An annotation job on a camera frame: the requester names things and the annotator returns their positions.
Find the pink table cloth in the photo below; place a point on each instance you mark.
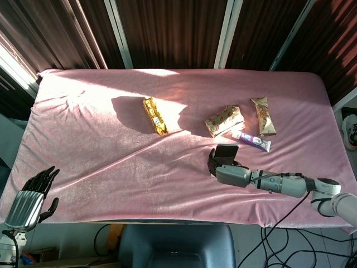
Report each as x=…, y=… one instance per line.
x=167, y=150

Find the white sneaker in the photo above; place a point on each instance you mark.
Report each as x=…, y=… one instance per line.
x=349, y=133

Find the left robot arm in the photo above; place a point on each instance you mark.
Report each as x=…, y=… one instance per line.
x=9, y=247

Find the cardboard box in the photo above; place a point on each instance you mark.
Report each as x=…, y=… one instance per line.
x=44, y=255

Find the beige red-printed snack pack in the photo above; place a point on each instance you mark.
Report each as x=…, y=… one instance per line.
x=224, y=120

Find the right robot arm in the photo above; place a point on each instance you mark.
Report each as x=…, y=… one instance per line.
x=301, y=190

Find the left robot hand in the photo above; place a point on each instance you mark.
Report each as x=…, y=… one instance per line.
x=28, y=206

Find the purple white tube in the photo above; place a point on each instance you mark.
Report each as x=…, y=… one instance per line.
x=252, y=140

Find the grey chair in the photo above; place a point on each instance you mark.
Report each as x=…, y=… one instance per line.
x=177, y=247

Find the cream snack bar wrapper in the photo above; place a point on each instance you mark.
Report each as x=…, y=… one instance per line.
x=263, y=115

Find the gold snack bar wrapper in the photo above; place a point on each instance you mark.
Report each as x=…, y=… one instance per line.
x=155, y=115

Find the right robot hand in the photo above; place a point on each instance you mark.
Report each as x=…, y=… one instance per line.
x=227, y=170

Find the black smartphone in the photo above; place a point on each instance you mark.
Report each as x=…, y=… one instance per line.
x=226, y=154

